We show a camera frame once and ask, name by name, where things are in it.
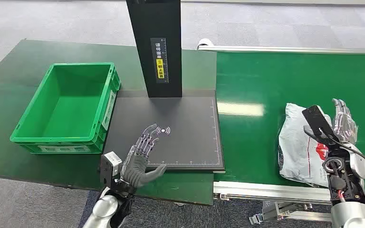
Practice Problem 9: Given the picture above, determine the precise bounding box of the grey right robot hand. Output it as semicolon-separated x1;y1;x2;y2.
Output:
331;98;358;145

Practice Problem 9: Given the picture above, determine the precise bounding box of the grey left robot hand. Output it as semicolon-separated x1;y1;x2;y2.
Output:
120;123;168;189

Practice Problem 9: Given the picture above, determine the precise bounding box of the grey courier bag red print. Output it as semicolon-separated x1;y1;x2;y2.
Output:
278;103;336;189

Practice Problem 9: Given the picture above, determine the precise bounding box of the black inbound scanner machine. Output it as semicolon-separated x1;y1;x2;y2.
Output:
102;0;226;174

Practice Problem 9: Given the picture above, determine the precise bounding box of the green conveyor belt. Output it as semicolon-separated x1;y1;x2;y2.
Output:
214;52;365;192

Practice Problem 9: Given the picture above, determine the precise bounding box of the black yellow machine label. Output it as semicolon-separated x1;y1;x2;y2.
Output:
150;38;170;84

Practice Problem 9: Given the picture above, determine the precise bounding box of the green plastic crate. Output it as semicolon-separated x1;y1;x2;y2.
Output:
10;62;121;155

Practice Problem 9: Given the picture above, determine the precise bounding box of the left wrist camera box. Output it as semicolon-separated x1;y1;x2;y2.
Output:
100;152;123;187

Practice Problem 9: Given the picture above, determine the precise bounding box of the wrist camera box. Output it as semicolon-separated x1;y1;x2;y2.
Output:
100;152;123;187
302;105;341;148

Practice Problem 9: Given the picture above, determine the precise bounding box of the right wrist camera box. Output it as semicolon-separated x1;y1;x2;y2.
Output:
302;105;341;148

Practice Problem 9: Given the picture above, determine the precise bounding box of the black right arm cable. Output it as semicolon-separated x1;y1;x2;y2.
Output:
318;127;365;186

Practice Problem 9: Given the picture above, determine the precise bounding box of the aluminium conveyor side rail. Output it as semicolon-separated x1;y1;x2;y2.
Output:
213;181;365;207
197;45;365;55

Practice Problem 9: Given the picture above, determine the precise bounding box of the aluminium conveyor support frame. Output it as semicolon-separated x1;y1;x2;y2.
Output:
249;201;334;226

